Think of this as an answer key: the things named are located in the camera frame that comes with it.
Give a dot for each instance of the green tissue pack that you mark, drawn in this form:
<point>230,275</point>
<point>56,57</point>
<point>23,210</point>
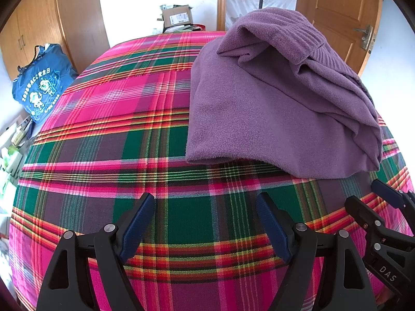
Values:
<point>9,160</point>

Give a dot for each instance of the metal door lock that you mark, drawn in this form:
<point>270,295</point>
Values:
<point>366,37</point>

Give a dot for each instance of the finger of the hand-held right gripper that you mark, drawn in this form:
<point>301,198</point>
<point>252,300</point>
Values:
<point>387,192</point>
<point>364,213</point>

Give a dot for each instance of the wooden door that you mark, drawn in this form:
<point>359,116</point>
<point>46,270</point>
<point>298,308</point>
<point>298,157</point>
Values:
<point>337,6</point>

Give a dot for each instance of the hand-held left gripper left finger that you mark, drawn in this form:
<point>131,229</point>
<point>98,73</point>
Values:
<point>139,223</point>

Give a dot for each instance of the purple fleece pants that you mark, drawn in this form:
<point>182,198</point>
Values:
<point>259,103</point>

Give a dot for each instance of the cardboard box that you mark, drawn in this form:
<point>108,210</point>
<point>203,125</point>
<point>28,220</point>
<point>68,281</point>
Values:
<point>176,15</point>

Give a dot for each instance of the plaid bed sheet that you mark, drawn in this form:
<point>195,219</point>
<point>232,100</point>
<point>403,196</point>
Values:
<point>129,103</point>

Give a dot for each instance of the blue printed bag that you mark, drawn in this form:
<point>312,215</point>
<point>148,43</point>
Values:
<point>42,81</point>

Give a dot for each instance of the wooden wardrobe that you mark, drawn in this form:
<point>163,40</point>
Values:
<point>81,6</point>

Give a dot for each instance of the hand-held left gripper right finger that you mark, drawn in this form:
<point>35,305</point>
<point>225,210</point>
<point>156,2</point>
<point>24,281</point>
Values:
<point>272,223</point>

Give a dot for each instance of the red storage bin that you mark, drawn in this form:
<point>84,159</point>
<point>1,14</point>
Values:
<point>194,27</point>

